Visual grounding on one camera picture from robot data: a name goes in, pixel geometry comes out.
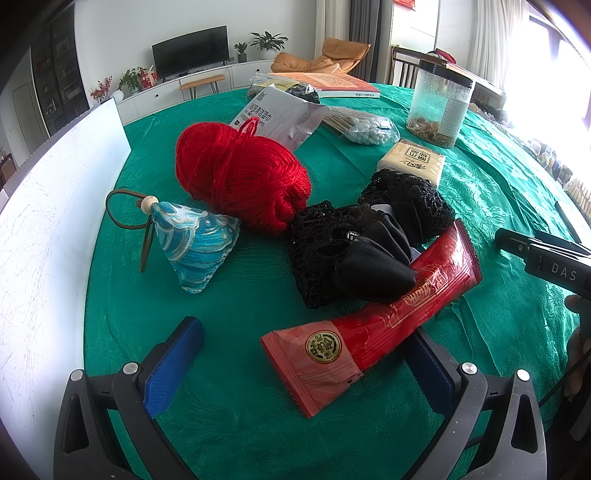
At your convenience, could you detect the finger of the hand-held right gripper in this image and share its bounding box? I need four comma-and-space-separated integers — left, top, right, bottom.
495, 228, 539, 267

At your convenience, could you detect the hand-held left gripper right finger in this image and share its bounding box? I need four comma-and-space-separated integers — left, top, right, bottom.
402, 328, 548, 480

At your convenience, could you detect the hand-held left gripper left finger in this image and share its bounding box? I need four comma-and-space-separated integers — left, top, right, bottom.
54, 316, 205, 480

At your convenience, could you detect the white cardboard box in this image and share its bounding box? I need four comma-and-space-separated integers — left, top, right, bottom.
0, 98, 132, 480

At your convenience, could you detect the red yarn ball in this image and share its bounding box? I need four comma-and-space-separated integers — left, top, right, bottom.
175, 117, 312, 237

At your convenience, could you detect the person's right hand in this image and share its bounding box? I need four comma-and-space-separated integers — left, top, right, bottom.
564, 295, 591, 398

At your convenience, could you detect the green tablecloth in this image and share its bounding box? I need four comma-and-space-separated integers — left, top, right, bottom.
83, 83, 591, 480

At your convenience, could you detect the red snack packet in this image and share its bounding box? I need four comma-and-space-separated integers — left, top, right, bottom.
260, 219, 483, 418

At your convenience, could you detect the blue patterned fabric sachet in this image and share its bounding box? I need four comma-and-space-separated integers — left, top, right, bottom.
105, 187, 242, 295

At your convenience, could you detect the black lace scrunchie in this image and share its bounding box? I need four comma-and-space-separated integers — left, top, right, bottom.
358, 168, 455, 244
288, 200, 370, 310

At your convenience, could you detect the pale yellow tissue pack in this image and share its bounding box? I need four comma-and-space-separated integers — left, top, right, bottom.
376, 138, 446, 189

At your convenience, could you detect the black satin scrunchie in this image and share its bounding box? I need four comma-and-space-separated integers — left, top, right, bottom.
332, 219, 419, 304

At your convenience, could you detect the clear jar with black lid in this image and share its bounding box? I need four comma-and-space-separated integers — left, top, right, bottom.
406, 58, 476, 148

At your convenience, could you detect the bag of cotton swabs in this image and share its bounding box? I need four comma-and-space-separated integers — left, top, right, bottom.
321, 110, 400, 146

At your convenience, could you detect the wooden slatted chair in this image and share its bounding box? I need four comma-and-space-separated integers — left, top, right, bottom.
390, 45, 430, 88

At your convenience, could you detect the orange book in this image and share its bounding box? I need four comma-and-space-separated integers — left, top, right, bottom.
268, 71, 380, 99

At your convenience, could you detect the dark wooden dining chair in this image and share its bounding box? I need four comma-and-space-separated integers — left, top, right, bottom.
0, 150, 14, 195

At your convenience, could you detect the grey curtain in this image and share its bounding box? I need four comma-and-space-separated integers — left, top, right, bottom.
348, 0, 393, 84

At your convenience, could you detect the white television cabinet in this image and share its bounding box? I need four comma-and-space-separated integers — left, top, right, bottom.
113, 60, 287, 127

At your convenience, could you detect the black mesh item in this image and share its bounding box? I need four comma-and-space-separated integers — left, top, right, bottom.
277, 82, 321, 105

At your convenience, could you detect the white wipes packet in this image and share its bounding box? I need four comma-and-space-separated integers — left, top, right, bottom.
229, 86, 331, 151

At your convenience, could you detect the orange lounge chair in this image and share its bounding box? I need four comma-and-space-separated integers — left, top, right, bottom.
271, 38, 371, 77

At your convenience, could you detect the small wooden bench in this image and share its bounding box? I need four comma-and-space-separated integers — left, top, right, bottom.
180, 74, 225, 100

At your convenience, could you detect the red flower in vase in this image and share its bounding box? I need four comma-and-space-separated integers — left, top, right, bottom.
90, 76, 114, 103

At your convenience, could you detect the bushy green potted plant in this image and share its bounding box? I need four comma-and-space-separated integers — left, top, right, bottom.
119, 68, 146, 95

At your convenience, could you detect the yellow cloth in clear pack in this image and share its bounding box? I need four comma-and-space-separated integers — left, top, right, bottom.
247, 71, 301, 102

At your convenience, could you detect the black television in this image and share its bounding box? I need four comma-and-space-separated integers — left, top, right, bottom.
152, 25, 230, 79

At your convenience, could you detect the dark bookcase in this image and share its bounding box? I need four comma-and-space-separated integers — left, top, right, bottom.
30, 4, 90, 139

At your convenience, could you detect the large leafy potted plant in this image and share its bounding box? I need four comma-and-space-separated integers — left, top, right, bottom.
249, 31, 289, 60

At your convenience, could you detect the black cable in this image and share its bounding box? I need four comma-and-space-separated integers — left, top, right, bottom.
536, 364, 578, 457

